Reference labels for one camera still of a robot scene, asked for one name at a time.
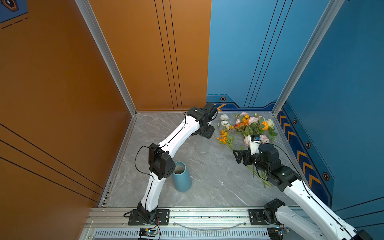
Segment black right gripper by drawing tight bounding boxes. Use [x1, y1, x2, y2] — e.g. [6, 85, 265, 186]
[232, 146, 270, 175]

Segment orange poppy spray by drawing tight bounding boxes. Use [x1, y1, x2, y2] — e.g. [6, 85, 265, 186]
[216, 130, 272, 189]
[234, 113, 258, 138]

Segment white rose stem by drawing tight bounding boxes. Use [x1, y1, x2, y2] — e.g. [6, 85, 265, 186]
[266, 119, 278, 143]

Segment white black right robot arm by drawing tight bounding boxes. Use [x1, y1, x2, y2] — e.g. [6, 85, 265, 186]
[233, 143, 372, 240]

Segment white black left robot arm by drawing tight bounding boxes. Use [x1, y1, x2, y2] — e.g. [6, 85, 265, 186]
[137, 103, 218, 224]

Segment clear ribbed glass vase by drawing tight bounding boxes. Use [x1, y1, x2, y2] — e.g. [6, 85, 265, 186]
[196, 135, 210, 154]

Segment teal ceramic cylinder vase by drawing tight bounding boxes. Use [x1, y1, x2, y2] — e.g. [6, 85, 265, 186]
[173, 162, 192, 193]

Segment pink rose stem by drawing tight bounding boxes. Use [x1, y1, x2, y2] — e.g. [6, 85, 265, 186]
[244, 136, 251, 147]

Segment mixed flower bunch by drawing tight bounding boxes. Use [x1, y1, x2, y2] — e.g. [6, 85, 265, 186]
[235, 113, 269, 137]

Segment right green circuit board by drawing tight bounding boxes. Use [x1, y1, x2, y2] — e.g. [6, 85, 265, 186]
[267, 228, 291, 240]

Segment green circuit board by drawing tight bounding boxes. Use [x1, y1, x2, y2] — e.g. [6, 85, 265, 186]
[138, 228, 160, 240]
[267, 228, 291, 240]

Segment left green circuit board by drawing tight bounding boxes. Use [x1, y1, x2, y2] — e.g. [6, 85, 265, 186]
[138, 228, 160, 240]

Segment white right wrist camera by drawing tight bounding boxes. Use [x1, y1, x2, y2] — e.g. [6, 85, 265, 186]
[249, 134, 261, 155]

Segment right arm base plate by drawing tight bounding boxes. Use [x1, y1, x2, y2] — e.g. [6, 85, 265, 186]
[248, 209, 269, 226]

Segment aluminium front rail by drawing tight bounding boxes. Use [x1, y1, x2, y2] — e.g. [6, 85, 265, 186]
[85, 207, 273, 229]

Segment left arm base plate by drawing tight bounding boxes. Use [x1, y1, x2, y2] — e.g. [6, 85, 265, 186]
[128, 209, 170, 226]

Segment left aluminium corner post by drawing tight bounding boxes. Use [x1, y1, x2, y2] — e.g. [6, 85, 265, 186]
[75, 0, 137, 117]

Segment aluminium corner post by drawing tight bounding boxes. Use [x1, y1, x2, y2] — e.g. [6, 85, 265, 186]
[272, 0, 345, 117]
[75, 0, 137, 117]

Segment right aluminium corner post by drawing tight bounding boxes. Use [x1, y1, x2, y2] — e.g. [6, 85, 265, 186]
[272, 0, 345, 117]

